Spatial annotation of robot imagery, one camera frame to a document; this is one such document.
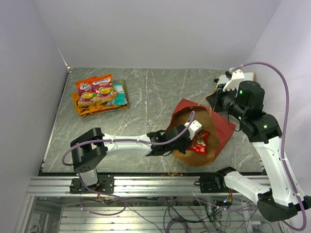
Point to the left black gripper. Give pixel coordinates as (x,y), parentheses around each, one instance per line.
(182,149)

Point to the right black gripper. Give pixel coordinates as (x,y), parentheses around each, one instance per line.
(215,100)

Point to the red snack packet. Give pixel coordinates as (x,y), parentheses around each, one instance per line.
(199,142)

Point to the red brown paper bag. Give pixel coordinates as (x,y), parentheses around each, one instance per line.
(180,114)

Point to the Doritos chip bag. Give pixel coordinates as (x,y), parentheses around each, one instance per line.
(121,102)

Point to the teal snack packet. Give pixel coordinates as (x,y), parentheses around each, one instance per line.
(121,98)

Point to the Fox's fruits candy bag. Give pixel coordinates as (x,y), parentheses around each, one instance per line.
(85,92)
(103,88)

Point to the orange Kettle chip bag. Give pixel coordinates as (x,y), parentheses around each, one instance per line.
(94,109)

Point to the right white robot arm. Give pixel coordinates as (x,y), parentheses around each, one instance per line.
(283,199)

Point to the white notepad board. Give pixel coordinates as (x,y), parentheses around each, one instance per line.
(249,76)

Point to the aluminium rail frame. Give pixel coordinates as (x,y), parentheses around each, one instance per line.
(140,203)

